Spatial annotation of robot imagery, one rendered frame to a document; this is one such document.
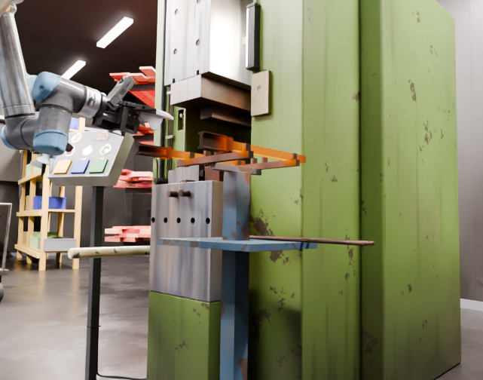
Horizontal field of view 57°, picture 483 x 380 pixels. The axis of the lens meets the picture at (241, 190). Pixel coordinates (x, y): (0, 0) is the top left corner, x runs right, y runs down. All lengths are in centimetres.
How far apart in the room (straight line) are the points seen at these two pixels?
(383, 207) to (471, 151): 282
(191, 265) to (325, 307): 54
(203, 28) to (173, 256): 94
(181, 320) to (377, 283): 82
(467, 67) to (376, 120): 295
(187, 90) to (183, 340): 101
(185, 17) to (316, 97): 69
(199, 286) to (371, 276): 74
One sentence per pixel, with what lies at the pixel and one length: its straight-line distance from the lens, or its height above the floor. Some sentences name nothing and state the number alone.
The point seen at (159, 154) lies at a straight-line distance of 134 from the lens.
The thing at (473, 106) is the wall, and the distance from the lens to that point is 477.
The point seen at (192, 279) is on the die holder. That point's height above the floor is 54.
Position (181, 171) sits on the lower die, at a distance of 189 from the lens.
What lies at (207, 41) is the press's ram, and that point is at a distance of 191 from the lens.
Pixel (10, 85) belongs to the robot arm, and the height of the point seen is 109.
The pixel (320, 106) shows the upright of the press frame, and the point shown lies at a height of 121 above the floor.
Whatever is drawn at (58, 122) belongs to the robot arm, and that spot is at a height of 99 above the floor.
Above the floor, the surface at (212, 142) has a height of 96.
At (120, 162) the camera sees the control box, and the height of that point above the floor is 103.
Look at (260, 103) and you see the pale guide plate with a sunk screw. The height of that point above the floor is 123.
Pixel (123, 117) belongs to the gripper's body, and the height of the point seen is 104.
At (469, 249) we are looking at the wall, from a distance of 468.
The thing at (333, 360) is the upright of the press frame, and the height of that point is 24.
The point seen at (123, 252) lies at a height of 62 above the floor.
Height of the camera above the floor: 76
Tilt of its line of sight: 4 degrees up
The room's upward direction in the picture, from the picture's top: 1 degrees clockwise
